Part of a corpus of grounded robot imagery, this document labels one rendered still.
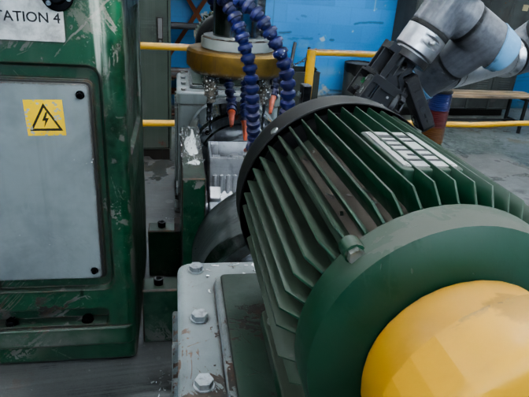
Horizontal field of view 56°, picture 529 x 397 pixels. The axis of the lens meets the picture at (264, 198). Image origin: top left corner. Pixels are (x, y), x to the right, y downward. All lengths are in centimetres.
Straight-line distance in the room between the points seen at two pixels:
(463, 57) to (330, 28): 539
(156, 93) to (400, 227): 386
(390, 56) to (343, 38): 549
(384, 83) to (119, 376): 69
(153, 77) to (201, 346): 367
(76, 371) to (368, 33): 595
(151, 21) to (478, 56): 323
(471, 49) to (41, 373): 94
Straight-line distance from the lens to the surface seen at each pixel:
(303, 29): 623
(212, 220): 74
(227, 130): 117
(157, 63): 403
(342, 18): 639
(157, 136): 417
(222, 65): 84
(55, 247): 86
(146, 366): 97
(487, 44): 97
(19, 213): 84
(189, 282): 53
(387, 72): 92
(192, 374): 42
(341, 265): 25
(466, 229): 25
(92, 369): 98
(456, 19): 94
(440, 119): 140
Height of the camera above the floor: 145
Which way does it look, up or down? 24 degrees down
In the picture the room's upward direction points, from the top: 4 degrees clockwise
